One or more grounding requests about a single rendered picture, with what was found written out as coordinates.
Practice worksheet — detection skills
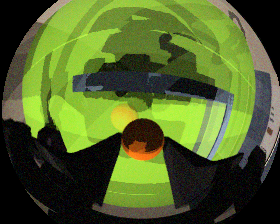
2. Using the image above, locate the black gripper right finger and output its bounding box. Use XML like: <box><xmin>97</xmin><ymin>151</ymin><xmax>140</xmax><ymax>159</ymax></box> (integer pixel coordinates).
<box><xmin>162</xmin><ymin>136</ymin><xmax>244</xmax><ymax>209</ymax></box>

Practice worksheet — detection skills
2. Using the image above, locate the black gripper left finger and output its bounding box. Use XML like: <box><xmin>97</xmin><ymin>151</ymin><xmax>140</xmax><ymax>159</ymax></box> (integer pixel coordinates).
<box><xmin>35</xmin><ymin>132</ymin><xmax>121</xmax><ymax>207</ymax></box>

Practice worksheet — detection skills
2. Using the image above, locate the dark brown and orange ball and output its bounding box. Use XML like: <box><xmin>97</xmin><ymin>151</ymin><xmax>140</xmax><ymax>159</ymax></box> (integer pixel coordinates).
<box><xmin>121</xmin><ymin>118</ymin><xmax>165</xmax><ymax>161</ymax></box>

